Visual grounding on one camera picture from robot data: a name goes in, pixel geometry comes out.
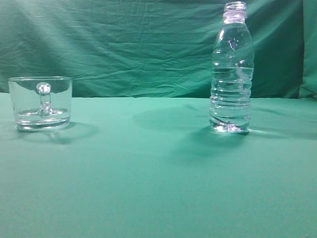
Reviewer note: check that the green backdrop cloth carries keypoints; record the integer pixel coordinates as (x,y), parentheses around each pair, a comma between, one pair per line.
(155,48)

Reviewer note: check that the clear plastic water bottle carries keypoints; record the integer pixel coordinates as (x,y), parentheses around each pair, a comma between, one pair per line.
(232,68)

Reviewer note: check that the clear glass mug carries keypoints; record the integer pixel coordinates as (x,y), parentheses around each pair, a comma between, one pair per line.
(41,103)

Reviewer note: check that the green table cloth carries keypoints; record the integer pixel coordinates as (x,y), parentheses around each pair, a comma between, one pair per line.
(153,168)

